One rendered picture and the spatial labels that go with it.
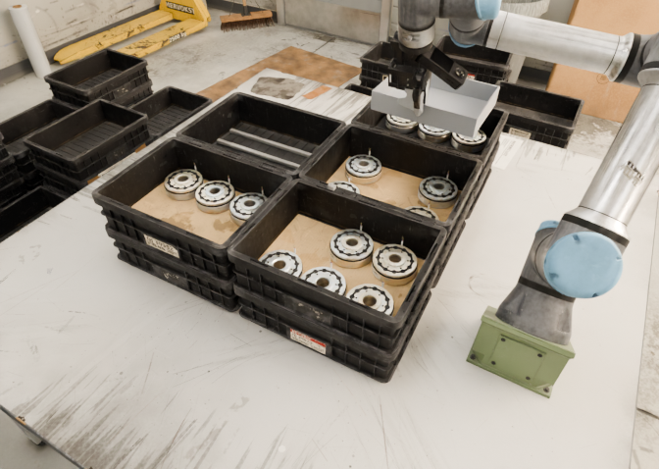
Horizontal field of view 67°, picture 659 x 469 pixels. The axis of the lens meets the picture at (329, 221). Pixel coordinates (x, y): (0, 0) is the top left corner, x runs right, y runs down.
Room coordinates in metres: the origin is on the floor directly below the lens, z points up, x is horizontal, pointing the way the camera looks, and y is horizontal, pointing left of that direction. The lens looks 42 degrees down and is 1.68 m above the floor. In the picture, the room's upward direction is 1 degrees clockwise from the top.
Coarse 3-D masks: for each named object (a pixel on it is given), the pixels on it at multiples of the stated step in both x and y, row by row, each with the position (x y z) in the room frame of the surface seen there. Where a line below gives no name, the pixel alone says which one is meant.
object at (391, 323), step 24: (288, 192) 0.94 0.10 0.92; (336, 192) 0.93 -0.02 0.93; (264, 216) 0.84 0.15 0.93; (408, 216) 0.85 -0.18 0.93; (240, 240) 0.76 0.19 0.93; (240, 264) 0.71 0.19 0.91; (264, 264) 0.69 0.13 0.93; (432, 264) 0.72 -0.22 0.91; (312, 288) 0.63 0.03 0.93; (360, 312) 0.58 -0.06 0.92; (408, 312) 0.59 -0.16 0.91
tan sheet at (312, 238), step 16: (304, 224) 0.93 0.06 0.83; (320, 224) 0.93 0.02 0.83; (288, 240) 0.87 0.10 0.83; (304, 240) 0.87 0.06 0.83; (320, 240) 0.87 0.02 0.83; (304, 256) 0.81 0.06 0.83; (320, 256) 0.82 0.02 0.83; (304, 272) 0.76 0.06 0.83; (352, 272) 0.77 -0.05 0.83; (368, 272) 0.77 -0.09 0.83; (416, 272) 0.77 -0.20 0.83; (384, 288) 0.72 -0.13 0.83; (400, 288) 0.72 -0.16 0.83; (400, 304) 0.67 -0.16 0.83
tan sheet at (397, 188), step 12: (384, 168) 1.18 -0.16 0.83; (336, 180) 1.12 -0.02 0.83; (384, 180) 1.12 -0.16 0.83; (396, 180) 1.12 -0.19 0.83; (408, 180) 1.12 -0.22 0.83; (420, 180) 1.12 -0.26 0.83; (360, 192) 1.06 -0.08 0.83; (372, 192) 1.06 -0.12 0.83; (384, 192) 1.06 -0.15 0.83; (396, 192) 1.06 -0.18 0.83; (408, 192) 1.06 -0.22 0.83; (396, 204) 1.01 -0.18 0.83; (408, 204) 1.01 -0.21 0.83; (420, 204) 1.01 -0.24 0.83; (444, 216) 0.97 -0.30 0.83
